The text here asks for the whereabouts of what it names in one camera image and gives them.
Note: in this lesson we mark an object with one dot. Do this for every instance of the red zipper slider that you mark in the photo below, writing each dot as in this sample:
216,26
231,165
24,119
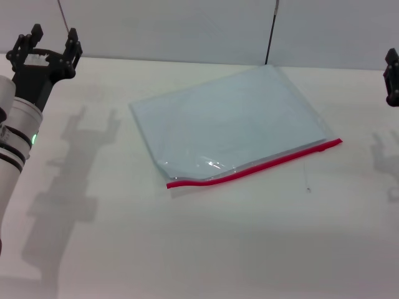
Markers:
321,150

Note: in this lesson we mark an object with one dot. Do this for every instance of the thin thread with dark end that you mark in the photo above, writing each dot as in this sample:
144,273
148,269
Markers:
308,189

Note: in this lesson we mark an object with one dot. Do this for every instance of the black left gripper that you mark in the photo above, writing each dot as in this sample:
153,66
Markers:
34,78

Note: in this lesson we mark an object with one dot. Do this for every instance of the clear red-zipper document bag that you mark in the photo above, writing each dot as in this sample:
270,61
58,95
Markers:
243,124

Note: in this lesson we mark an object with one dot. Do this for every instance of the thin black pole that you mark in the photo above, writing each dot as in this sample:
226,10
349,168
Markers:
270,34

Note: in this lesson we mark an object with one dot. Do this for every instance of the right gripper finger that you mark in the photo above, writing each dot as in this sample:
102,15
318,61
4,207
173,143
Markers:
393,81

